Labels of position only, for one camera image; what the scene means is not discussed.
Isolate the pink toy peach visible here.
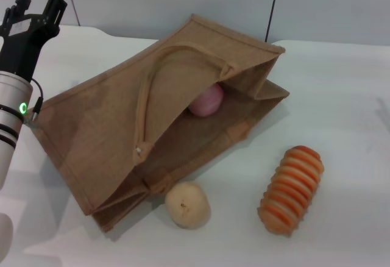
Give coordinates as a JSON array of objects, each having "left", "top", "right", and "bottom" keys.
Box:
[{"left": 188, "top": 83, "right": 225, "bottom": 118}]

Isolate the orange striped sliced bread toy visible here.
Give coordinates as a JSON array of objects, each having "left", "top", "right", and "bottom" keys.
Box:
[{"left": 257, "top": 145, "right": 325, "bottom": 236}]

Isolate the beige toy potato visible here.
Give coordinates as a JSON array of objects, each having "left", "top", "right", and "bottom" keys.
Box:
[{"left": 165, "top": 181, "right": 212, "bottom": 229}]

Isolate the dark vertical wall strip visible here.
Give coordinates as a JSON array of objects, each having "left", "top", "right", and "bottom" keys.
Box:
[{"left": 264, "top": 0, "right": 283, "bottom": 44}]

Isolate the brown jute handbag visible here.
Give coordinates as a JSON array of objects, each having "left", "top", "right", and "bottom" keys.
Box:
[{"left": 32, "top": 13, "right": 291, "bottom": 233}]

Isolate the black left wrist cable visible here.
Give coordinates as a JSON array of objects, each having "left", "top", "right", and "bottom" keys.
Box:
[{"left": 23, "top": 77, "right": 44, "bottom": 127}]

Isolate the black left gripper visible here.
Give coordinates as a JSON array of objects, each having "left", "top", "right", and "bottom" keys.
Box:
[{"left": 0, "top": 0, "right": 68, "bottom": 82}]

